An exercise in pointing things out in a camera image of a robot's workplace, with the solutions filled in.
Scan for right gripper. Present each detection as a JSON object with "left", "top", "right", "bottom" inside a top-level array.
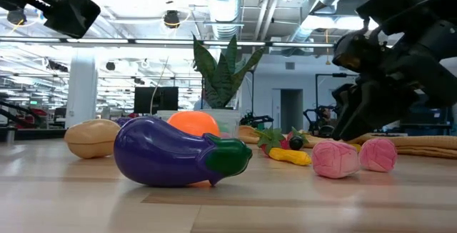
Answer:
[{"left": 331, "top": 18, "right": 457, "bottom": 142}]

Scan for silver ribbed air duct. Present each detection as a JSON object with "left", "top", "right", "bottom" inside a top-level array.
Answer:
[{"left": 204, "top": 0, "right": 244, "bottom": 41}]

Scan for small black toy ball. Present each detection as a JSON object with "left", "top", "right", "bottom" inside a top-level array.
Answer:
[{"left": 288, "top": 135, "right": 305, "bottom": 152}]

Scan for black background monitor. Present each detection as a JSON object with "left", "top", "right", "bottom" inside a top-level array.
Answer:
[{"left": 134, "top": 85, "right": 179, "bottom": 115}]

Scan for green snake plant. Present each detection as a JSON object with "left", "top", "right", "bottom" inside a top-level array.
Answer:
[{"left": 192, "top": 34, "right": 266, "bottom": 110}]

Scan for overhead rig light bar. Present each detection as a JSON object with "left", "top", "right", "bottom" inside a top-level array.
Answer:
[{"left": 0, "top": 36, "right": 335, "bottom": 49}]

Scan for orange toy orange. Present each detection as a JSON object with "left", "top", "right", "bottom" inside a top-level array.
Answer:
[{"left": 166, "top": 110, "right": 221, "bottom": 138}]

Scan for building pillar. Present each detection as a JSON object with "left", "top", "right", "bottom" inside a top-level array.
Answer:
[{"left": 65, "top": 52, "right": 99, "bottom": 129}]

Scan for tan toy potato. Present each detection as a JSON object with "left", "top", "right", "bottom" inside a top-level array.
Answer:
[{"left": 64, "top": 118, "right": 121, "bottom": 160}]

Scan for black background robot arms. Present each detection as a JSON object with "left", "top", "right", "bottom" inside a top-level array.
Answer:
[{"left": 303, "top": 106, "right": 338, "bottom": 137}]

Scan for purple toy eggplant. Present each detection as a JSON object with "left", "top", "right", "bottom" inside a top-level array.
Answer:
[{"left": 113, "top": 116, "right": 253, "bottom": 188}]

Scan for black background frame stand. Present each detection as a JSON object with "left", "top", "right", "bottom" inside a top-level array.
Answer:
[{"left": 315, "top": 72, "right": 358, "bottom": 134}]

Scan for green black background robot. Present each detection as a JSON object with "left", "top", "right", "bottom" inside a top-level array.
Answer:
[{"left": 239, "top": 111, "right": 275, "bottom": 130}]

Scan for clear plastic tupperware container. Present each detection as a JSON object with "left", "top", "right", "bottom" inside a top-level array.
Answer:
[{"left": 156, "top": 109, "right": 242, "bottom": 139}]

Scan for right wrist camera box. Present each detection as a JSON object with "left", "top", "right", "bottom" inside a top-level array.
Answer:
[{"left": 332, "top": 29, "right": 381, "bottom": 74}]

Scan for orange cloth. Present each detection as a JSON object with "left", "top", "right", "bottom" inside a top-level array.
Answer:
[{"left": 238, "top": 125, "right": 457, "bottom": 160}]

